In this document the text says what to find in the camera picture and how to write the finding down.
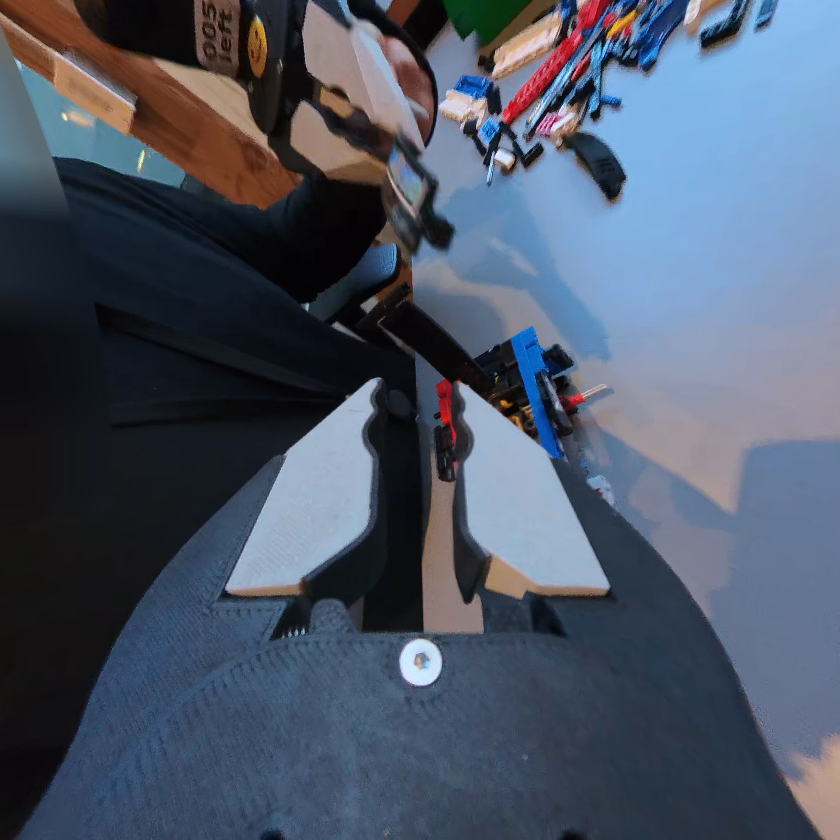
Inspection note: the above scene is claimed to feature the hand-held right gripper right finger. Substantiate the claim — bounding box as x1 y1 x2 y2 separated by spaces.
453 384 611 603

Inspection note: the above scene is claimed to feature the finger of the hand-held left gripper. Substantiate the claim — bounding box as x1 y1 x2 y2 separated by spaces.
302 0 427 153
289 100 392 188

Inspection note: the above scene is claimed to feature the black curved brick panel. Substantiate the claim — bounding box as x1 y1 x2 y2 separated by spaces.
563 131 627 202
357 283 492 395

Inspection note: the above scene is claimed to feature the pile of loose toy bricks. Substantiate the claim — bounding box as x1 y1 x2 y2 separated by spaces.
438 0 782 188

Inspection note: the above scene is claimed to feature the green plastic bin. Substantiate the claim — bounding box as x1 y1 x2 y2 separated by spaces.
443 0 532 43

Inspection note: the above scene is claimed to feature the black chair armrest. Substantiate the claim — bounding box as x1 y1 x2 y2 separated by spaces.
308 244 403 322

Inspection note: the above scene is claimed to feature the wooden table leg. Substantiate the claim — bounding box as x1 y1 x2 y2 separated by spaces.
0 0 303 210

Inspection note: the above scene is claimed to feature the toy brick car model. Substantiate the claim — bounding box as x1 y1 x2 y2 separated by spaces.
433 326 616 508

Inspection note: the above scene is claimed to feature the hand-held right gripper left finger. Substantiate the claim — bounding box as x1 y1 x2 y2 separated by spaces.
225 378 389 602

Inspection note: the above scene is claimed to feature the person's left hand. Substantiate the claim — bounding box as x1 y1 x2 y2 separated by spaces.
381 36 435 142

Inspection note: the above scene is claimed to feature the black starred brick panel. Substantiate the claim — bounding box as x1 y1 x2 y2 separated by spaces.
381 141 455 256

